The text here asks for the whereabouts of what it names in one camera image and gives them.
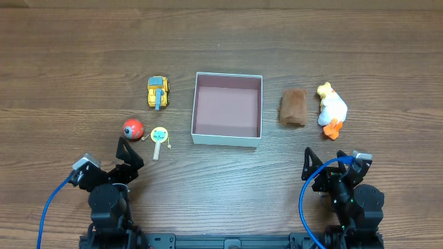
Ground blue cable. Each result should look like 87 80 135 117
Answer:
298 156 356 249
36 171 75 249

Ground brown plush toy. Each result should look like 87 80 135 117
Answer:
278 89 308 126

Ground red eyeball toy ball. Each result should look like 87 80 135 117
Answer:
123 119 144 140

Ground yellow toy bulldozer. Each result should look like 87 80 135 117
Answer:
147 76 170 111

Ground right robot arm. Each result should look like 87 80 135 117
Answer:
298 147 385 249

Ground yellow wooden rattle drum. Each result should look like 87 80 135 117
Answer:
141 127 169 161

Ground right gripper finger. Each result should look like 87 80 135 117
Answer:
336 150 350 173
301 147 323 181

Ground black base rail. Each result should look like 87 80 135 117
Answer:
144 233 317 249

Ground left blue cable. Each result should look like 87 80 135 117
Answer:
36 171 75 249

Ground white box with pink interior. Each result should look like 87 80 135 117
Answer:
191 72 263 148

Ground white plush duck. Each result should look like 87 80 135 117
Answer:
317 82 348 140

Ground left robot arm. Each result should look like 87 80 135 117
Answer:
69 137 150 249

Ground right blue cable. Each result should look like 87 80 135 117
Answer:
298 156 356 249

